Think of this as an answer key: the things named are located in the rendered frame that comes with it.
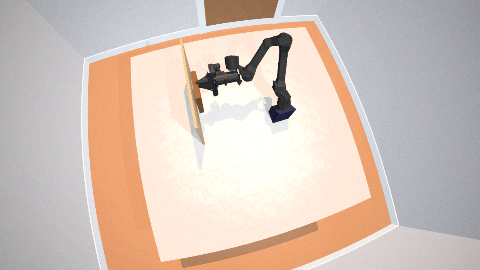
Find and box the brown wooden picture frame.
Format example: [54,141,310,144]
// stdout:
[191,71,204,113]

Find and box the tan wooden board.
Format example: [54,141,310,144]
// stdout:
[180,39,205,145]

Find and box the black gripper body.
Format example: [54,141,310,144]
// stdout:
[208,63,229,96]

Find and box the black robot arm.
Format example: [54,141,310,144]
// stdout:
[224,32,293,111]

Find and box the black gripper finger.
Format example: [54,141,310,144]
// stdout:
[198,84,212,91]
[195,72,211,84]

